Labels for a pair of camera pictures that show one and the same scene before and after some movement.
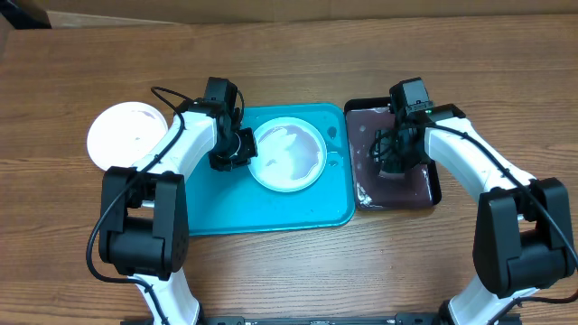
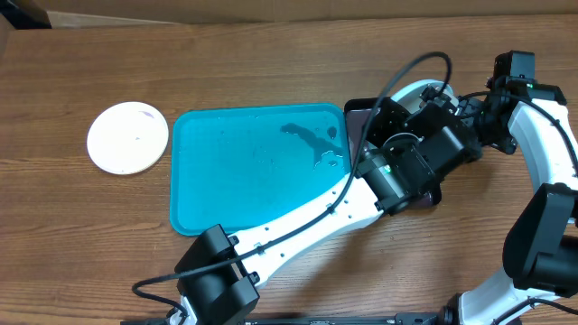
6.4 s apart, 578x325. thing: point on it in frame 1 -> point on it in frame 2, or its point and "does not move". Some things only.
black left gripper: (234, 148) -> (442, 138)
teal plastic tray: (224, 202) does not move
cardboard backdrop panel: (63, 13) does not move
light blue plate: (292, 154) -> (409, 97)
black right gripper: (385, 153) -> (506, 142)
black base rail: (408, 319) does not move
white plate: (122, 134) does not move
